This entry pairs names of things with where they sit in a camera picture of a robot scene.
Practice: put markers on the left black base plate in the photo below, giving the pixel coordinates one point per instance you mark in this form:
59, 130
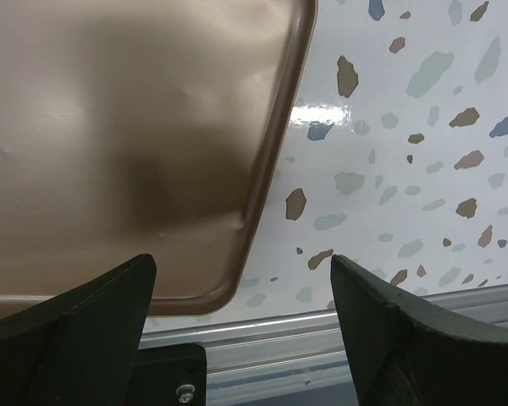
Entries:
171, 375

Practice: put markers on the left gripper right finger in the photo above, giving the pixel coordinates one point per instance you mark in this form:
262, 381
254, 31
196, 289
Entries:
404, 350

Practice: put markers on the aluminium rail frame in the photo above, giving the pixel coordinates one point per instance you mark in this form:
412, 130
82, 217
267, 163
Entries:
238, 346

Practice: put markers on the gold tin lid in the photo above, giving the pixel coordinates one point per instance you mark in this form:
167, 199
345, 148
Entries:
132, 127

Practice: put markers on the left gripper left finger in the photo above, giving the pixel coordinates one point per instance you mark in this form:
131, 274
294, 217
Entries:
79, 347

